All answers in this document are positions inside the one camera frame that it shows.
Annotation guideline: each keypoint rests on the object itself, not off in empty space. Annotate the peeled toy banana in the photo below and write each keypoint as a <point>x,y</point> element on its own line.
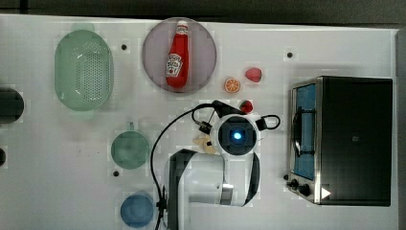
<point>205,143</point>

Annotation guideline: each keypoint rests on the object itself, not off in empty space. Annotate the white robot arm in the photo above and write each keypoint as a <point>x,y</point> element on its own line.
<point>230,176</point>

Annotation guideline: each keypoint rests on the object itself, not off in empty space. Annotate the green mug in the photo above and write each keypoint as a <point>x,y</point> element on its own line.
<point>130,149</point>

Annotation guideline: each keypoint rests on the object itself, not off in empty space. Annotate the toy orange slice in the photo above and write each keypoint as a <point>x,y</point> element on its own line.
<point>231,85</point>

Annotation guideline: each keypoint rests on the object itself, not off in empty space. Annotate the red toy strawberry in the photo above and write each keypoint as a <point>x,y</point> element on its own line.
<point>246,107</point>

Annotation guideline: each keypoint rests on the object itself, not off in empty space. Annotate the red ketchup bottle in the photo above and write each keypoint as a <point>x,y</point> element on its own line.
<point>177,66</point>

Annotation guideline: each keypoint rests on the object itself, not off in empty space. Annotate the grey round plate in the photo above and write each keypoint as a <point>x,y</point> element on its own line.
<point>202,51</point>

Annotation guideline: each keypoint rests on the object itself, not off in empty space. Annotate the pink toy strawberry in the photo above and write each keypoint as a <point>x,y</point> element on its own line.
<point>253,74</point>

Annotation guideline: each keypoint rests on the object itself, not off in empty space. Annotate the blue bowl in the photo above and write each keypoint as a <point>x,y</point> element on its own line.
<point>137,211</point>

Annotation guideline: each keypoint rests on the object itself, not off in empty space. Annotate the green colander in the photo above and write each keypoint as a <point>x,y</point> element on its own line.
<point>84,69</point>

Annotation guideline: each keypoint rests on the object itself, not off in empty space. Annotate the black toaster oven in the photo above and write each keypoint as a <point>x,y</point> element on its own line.
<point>341,141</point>

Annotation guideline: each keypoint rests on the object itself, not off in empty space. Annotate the black cylinder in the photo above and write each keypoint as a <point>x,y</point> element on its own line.
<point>11,105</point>

